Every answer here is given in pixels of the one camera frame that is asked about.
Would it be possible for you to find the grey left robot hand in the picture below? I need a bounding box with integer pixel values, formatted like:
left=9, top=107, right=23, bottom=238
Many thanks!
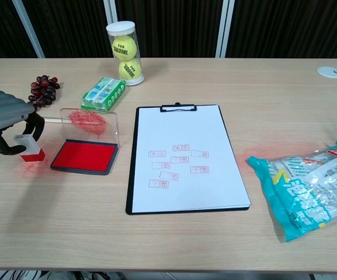
left=0, top=90, right=46, bottom=156

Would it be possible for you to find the red and white stamp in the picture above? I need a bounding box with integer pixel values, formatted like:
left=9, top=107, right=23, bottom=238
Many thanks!
left=13, top=134, right=46, bottom=163

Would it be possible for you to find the dark red grape bunch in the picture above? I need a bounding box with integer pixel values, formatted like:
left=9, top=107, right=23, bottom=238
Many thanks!
left=27, top=75, right=61, bottom=108

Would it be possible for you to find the red ink pad case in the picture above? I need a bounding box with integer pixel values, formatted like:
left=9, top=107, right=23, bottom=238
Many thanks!
left=50, top=108, right=120, bottom=176

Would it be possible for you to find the green tissue pack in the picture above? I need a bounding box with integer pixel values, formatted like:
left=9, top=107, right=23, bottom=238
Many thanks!
left=81, top=76, right=127, bottom=111

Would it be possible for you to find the yellow tennis ball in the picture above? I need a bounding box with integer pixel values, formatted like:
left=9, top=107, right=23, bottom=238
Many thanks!
left=112, top=35, right=137, bottom=58
left=118, top=59, right=142, bottom=81

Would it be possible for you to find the clear tennis ball tube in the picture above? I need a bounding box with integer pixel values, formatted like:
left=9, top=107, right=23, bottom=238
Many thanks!
left=106, top=20, right=145, bottom=87

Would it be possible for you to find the black clipboard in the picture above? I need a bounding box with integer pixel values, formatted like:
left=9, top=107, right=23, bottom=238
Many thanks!
left=125, top=102, right=252, bottom=216

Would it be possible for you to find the white stamped paper sheet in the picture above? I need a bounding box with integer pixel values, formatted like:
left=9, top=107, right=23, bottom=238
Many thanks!
left=131, top=105, right=252, bottom=214

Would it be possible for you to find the teal snack bag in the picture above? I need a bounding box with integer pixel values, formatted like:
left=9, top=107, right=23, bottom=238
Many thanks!
left=246, top=136, right=337, bottom=244

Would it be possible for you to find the grey partition post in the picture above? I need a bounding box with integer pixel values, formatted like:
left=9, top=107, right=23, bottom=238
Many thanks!
left=103, top=0, right=120, bottom=30
left=11, top=0, right=46, bottom=59
left=214, top=0, right=237, bottom=58

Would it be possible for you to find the white cable grommet cap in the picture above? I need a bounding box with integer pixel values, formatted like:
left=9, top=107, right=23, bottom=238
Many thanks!
left=316, top=66, right=337, bottom=79

